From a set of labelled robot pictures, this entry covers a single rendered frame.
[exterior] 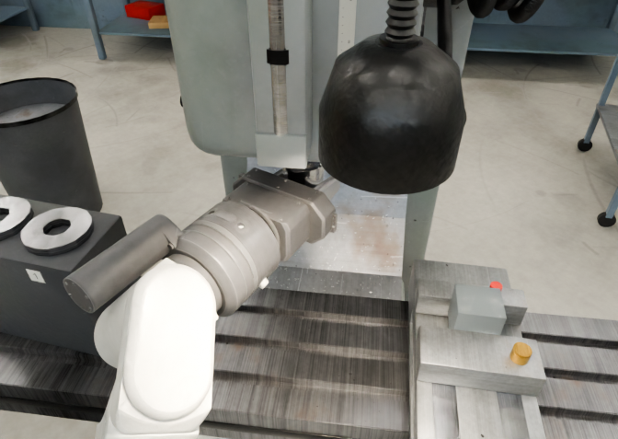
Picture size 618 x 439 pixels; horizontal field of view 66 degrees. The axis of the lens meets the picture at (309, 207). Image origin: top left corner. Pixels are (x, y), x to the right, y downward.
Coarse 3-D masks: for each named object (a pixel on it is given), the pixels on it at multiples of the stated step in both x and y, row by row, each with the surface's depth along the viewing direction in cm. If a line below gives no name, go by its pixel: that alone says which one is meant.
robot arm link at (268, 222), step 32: (256, 192) 50; (288, 192) 49; (320, 192) 49; (192, 224) 44; (224, 224) 43; (256, 224) 44; (288, 224) 46; (320, 224) 49; (256, 256) 43; (288, 256) 48; (256, 288) 44
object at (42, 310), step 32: (0, 224) 66; (32, 224) 66; (64, 224) 68; (96, 224) 68; (0, 256) 63; (32, 256) 63; (64, 256) 63; (96, 256) 65; (0, 288) 68; (32, 288) 65; (64, 288) 63; (128, 288) 75; (0, 320) 74; (32, 320) 71; (64, 320) 68; (96, 320) 68; (96, 352) 72
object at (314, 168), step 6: (312, 162) 52; (318, 162) 52; (288, 168) 52; (294, 168) 51; (300, 168) 51; (306, 168) 51; (312, 168) 51; (318, 168) 52; (294, 174) 52; (300, 174) 51; (306, 174) 51; (312, 174) 52
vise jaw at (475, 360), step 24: (432, 336) 62; (456, 336) 62; (480, 336) 62; (504, 336) 62; (432, 360) 59; (456, 360) 59; (480, 360) 59; (504, 360) 59; (456, 384) 61; (480, 384) 60; (504, 384) 59; (528, 384) 58
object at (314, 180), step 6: (282, 168) 53; (288, 174) 52; (318, 174) 52; (324, 174) 54; (294, 180) 52; (300, 180) 52; (306, 180) 52; (312, 180) 52; (318, 180) 53; (312, 186) 53
